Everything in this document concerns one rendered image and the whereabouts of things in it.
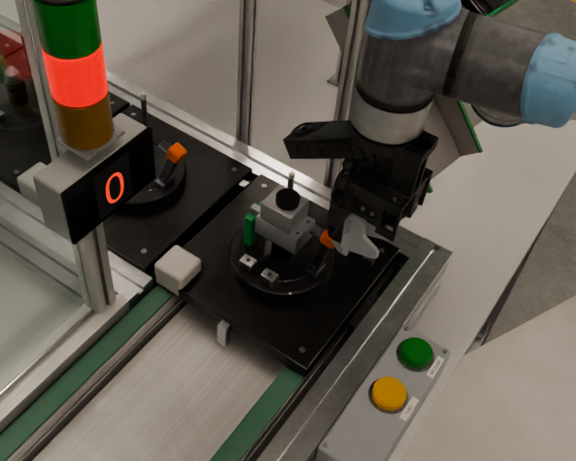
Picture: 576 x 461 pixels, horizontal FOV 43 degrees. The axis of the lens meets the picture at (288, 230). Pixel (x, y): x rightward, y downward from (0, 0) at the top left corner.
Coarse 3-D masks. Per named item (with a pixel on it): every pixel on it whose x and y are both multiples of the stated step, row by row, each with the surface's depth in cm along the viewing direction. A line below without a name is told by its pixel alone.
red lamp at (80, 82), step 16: (48, 64) 60; (64, 64) 60; (80, 64) 60; (96, 64) 61; (48, 80) 62; (64, 80) 61; (80, 80) 61; (96, 80) 62; (64, 96) 62; (80, 96) 62; (96, 96) 63
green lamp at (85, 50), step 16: (32, 0) 56; (48, 16) 56; (64, 16) 56; (80, 16) 57; (96, 16) 59; (48, 32) 58; (64, 32) 57; (80, 32) 58; (96, 32) 59; (48, 48) 59; (64, 48) 59; (80, 48) 59; (96, 48) 60
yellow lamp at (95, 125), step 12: (108, 96) 65; (60, 108) 64; (72, 108) 63; (84, 108) 63; (96, 108) 64; (108, 108) 66; (60, 120) 65; (72, 120) 64; (84, 120) 64; (96, 120) 65; (108, 120) 66; (60, 132) 66; (72, 132) 65; (84, 132) 65; (96, 132) 66; (108, 132) 67; (72, 144) 66; (84, 144) 66; (96, 144) 67
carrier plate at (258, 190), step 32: (256, 192) 105; (224, 224) 101; (320, 224) 102; (224, 256) 97; (352, 256) 99; (384, 256) 99; (192, 288) 93; (224, 288) 94; (352, 288) 95; (256, 320) 91; (288, 320) 91; (320, 320) 91; (288, 352) 88; (320, 352) 88
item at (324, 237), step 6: (312, 228) 89; (318, 228) 89; (312, 234) 89; (318, 234) 89; (324, 234) 87; (324, 240) 88; (330, 240) 87; (324, 246) 89; (330, 246) 88; (318, 252) 90; (324, 252) 90; (318, 258) 91; (324, 258) 91; (312, 264) 93; (318, 264) 92
